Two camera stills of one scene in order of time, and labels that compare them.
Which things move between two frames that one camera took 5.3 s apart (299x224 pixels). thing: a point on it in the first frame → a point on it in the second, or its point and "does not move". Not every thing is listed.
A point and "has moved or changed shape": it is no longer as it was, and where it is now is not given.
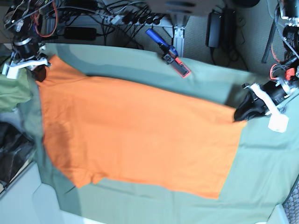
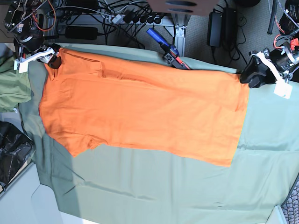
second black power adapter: [229, 26] does not move
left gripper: [251, 106] → [281, 61]
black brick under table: [80, 33] does not move
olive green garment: [14, 93] does not move
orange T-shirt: [137, 133] has moved or changed shape
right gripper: [39, 73] → [45, 53]
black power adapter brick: [214, 30] does not move
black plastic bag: [16, 148] does not move
